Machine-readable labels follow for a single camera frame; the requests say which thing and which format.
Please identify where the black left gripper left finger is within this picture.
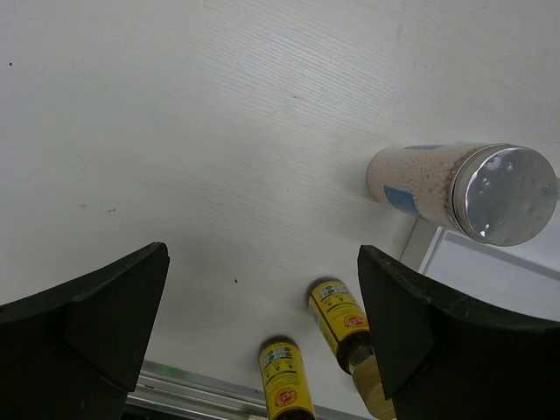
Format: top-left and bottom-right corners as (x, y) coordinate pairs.
(1, 242), (170, 419)

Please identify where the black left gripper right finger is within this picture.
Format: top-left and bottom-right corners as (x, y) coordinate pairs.
(357, 245), (559, 419)

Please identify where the yellow-label small bottle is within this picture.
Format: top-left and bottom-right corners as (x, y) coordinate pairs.
(305, 277), (396, 419)
(258, 335), (316, 420)

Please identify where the white divided plastic tray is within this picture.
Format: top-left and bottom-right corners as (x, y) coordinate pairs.
(400, 213), (559, 321)

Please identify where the left blue-label salt shaker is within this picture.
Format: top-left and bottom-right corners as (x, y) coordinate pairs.
(366, 143), (558, 247)

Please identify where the aluminium table frame rail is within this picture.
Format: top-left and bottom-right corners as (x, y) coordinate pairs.
(126, 359), (377, 420)

